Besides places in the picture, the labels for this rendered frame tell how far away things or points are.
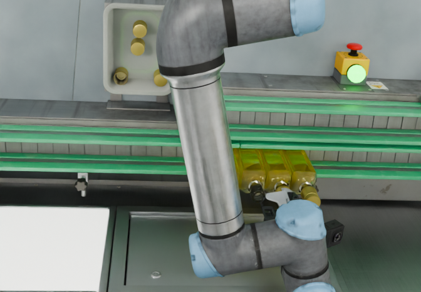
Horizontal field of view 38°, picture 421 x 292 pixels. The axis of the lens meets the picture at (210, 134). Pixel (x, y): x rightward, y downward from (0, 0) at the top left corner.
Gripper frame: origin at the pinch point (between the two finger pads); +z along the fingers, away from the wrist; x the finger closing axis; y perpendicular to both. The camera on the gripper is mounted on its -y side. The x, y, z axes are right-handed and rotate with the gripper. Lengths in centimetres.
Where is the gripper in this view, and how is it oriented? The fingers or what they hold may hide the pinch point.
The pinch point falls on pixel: (285, 200)
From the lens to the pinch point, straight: 132.6
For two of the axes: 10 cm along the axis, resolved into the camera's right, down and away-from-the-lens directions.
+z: -0.8, -4.0, 9.1
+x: -0.6, 9.2, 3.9
